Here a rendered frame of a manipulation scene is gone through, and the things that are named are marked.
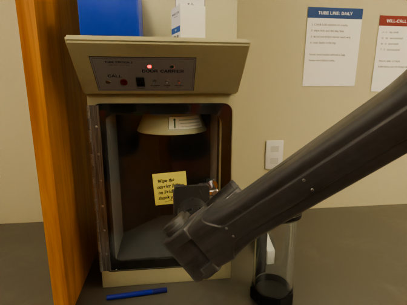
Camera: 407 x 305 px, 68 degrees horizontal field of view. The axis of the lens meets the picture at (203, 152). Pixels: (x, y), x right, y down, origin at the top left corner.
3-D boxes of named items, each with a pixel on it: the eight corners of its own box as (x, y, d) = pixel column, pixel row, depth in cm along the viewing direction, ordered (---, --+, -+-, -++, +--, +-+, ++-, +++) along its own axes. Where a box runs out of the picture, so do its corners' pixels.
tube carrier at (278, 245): (251, 273, 77) (255, 195, 73) (295, 281, 74) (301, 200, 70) (245, 302, 67) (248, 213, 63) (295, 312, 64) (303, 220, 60)
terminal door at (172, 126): (104, 270, 72) (90, 103, 63) (228, 262, 76) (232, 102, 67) (103, 272, 72) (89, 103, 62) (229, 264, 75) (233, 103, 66)
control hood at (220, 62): (85, 93, 63) (81, 43, 61) (235, 93, 67) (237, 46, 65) (68, 95, 52) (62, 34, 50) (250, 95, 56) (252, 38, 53)
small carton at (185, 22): (171, 42, 59) (171, 9, 58) (195, 43, 61) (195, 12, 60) (180, 39, 54) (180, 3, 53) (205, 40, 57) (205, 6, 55)
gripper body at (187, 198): (208, 181, 57) (215, 195, 50) (208, 230, 59) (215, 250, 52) (173, 183, 56) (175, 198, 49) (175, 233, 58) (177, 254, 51)
